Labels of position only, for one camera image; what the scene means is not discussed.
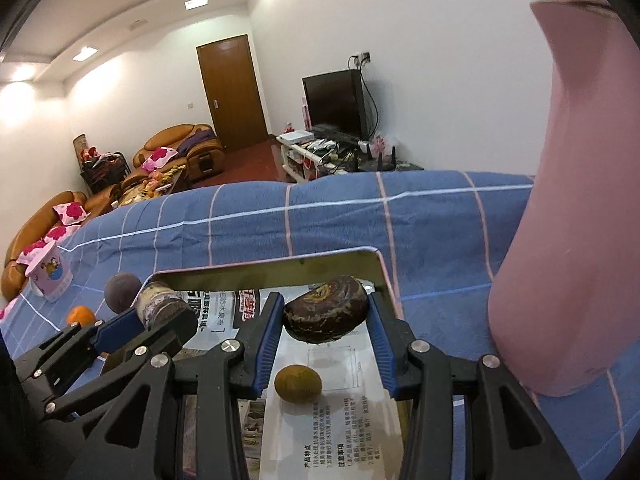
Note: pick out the large orange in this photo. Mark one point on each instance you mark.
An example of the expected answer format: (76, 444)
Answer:
(81, 316)

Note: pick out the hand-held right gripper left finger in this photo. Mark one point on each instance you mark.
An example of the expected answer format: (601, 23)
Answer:
(272, 340)

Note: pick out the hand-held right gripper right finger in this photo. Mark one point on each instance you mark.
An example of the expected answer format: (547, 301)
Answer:
(381, 345)

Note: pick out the purple passion fruit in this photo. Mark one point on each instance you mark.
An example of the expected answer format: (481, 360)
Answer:
(121, 291)

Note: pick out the metal tray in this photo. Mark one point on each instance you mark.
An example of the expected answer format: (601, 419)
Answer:
(350, 265)

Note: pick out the black television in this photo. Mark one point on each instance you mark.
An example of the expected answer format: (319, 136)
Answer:
(334, 102)

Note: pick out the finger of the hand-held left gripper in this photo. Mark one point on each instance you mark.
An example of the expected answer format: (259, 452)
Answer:
(172, 332)
(117, 331)

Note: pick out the purple cloth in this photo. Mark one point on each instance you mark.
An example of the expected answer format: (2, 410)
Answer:
(197, 140)

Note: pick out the brown leather armchair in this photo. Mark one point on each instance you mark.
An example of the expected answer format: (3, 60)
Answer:
(170, 160)

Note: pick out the pink printed cup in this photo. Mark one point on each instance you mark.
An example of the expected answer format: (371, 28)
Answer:
(50, 275)

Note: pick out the pink kettle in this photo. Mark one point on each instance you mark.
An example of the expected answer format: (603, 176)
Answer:
(575, 210)

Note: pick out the white television stand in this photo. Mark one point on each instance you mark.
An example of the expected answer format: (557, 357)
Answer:
(310, 157)

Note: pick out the black storage rack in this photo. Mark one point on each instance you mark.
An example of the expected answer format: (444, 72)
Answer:
(102, 170)

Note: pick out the brown wooden door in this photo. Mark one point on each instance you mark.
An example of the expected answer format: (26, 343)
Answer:
(232, 92)

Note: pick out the pink floral cushion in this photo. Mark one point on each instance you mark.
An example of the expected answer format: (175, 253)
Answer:
(34, 251)
(159, 157)
(70, 211)

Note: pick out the wall power outlet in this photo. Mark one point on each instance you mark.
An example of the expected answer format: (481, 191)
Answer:
(362, 58)

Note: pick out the small olive-brown fruit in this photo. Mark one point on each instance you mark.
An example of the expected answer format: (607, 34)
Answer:
(297, 382)

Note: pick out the brown leather sofa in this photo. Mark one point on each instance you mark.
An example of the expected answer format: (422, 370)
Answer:
(30, 230)

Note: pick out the blue plaid blanket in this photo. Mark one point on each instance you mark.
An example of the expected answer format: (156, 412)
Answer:
(425, 225)

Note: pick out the brown taro chunk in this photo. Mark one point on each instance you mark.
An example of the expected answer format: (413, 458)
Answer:
(157, 305)

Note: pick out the square ceiling light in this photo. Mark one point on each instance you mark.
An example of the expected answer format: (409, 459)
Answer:
(84, 53)
(195, 2)

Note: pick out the cluttered coffee table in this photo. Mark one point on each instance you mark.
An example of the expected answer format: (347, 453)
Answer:
(150, 190)

